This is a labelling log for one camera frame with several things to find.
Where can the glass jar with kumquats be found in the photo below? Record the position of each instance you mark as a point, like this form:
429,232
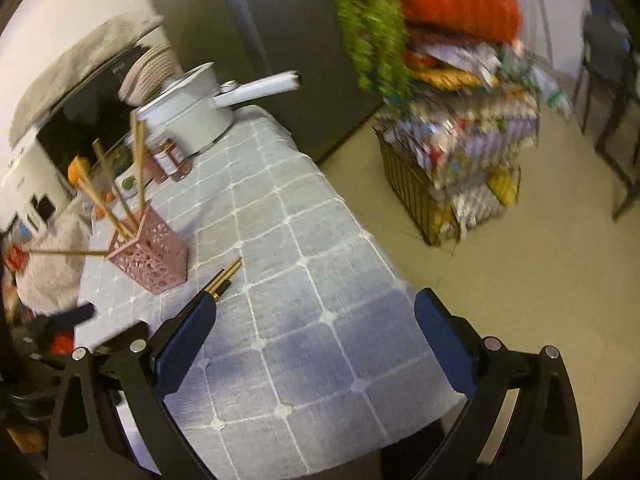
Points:
102,208

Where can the grey checked tablecloth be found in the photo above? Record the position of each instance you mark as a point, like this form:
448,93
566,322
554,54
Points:
315,358

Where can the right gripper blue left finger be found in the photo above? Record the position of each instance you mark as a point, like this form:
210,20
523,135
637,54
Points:
175,345

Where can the orange fruit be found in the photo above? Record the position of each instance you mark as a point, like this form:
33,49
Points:
77,170

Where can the dark grey refrigerator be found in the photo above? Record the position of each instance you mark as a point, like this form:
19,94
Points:
250,39

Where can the white electric pot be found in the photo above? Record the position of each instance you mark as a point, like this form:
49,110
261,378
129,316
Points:
196,109

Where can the pink perforated utensil holder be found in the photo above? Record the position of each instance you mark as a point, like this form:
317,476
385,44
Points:
155,258

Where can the labelled red spice jar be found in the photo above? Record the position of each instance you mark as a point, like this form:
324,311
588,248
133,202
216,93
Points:
169,156

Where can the black wire storage rack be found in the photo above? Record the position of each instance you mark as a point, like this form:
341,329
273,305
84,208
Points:
451,155

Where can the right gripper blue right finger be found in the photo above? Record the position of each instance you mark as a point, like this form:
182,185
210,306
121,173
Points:
452,340

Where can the floral microwave cover cloth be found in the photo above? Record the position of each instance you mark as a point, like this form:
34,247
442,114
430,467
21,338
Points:
73,66

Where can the black chair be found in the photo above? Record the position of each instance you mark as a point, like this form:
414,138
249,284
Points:
607,58

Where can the wooden chopstick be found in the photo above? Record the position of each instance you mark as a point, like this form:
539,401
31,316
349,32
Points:
223,276
67,252
109,174
85,184
138,151

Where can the woven beige basket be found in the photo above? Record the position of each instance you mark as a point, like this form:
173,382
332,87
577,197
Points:
148,74

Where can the white toaster appliance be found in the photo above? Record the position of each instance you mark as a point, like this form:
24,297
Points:
35,191

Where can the green squash in bowl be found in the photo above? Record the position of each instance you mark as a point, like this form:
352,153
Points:
125,174

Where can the black microwave oven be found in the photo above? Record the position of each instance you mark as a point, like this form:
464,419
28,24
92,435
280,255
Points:
92,110

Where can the black chopstick gold band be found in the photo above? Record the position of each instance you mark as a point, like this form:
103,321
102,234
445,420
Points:
220,290

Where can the dotted white cloth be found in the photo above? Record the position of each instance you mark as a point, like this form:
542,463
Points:
51,283

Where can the green long beans bunch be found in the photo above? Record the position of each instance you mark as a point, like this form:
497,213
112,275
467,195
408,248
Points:
374,37

